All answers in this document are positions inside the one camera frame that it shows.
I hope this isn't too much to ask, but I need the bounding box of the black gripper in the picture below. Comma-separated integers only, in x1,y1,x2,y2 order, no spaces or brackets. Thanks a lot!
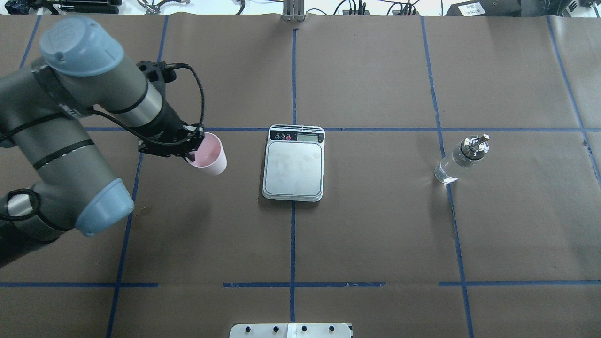
138,123,203,158

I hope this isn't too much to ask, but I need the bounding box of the pink paper cup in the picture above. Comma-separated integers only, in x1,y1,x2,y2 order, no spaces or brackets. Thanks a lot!
185,132,227,176

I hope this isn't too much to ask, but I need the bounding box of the glass sauce bottle steel cap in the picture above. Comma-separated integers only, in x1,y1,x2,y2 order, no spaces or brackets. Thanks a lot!
434,133,490,184

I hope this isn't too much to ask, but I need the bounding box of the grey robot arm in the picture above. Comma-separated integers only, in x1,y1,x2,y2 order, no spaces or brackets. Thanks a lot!
1,16,205,267

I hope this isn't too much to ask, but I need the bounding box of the white digital kitchen scale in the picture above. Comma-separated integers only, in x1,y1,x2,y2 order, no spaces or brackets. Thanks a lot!
262,124,325,202

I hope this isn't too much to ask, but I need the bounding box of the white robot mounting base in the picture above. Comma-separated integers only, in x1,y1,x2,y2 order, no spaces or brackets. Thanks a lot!
228,323,354,338

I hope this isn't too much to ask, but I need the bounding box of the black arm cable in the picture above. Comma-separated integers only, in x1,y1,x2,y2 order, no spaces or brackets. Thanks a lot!
160,62,206,130

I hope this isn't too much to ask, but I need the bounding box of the aluminium frame post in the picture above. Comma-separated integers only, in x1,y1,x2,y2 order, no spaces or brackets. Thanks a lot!
282,0,306,22

